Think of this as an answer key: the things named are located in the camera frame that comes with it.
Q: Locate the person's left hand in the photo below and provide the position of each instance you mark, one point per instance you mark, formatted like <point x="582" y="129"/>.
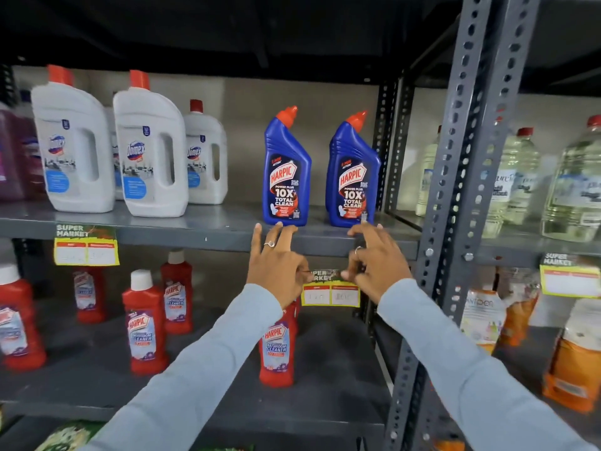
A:
<point x="274" y="270"/>

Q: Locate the person's right hand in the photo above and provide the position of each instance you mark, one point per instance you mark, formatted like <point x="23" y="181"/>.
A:
<point x="382" y="270"/>

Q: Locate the person's left little finger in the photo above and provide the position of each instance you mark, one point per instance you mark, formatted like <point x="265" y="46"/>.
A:
<point x="256" y="239"/>

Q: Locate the person's right thumb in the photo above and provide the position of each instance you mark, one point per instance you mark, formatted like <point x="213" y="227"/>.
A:
<point x="350" y="273"/>

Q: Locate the yellow shelf price tag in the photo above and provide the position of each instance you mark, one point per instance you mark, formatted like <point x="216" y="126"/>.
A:
<point x="331" y="293"/>
<point x="87" y="246"/>
<point x="570" y="277"/>

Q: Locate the person's left forearm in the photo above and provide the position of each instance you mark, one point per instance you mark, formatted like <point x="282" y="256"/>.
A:
<point x="197" y="371"/>

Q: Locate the person's right forearm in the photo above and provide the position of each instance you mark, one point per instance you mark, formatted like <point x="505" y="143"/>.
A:
<point x="469" y="371"/>

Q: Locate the red bathroom cleaner bottle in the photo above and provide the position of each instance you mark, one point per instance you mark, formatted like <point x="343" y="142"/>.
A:
<point x="177" y="295"/>
<point x="295" y="309"/>
<point x="19" y="324"/>
<point x="276" y="352"/>
<point x="144" y="328"/>
<point x="89" y="295"/>

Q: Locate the blue toilet cleaner bottle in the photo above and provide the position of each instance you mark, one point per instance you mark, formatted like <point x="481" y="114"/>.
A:
<point x="285" y="178"/>
<point x="352" y="183"/>

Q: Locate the gray metal shelf board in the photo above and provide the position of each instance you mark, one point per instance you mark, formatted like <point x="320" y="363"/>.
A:
<point x="188" y="227"/>
<point x="94" y="394"/>
<point x="526" y="251"/>

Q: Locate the white cleaner jug red cap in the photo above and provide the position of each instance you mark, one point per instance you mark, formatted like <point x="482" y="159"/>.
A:
<point x="70" y="150"/>
<point x="114" y="154"/>
<point x="148" y="159"/>
<point x="204" y="159"/>

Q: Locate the clear liquid bottle red cap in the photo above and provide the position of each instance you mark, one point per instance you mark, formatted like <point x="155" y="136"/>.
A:
<point x="526" y="183"/>
<point x="501" y="192"/>
<point x="575" y="197"/>
<point x="426" y="178"/>

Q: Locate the gray perforated rack upright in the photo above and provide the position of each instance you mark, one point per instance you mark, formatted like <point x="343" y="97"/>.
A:
<point x="460" y="183"/>
<point x="392" y="145"/>

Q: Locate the white and orange refill pouch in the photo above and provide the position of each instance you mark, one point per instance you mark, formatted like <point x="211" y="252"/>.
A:
<point x="483" y="319"/>

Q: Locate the purple liquid bottle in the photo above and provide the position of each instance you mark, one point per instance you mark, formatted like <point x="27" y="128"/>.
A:
<point x="32" y="154"/>
<point x="9" y="159"/>

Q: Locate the green printed package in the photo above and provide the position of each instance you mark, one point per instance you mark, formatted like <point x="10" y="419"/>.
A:
<point x="68" y="436"/>

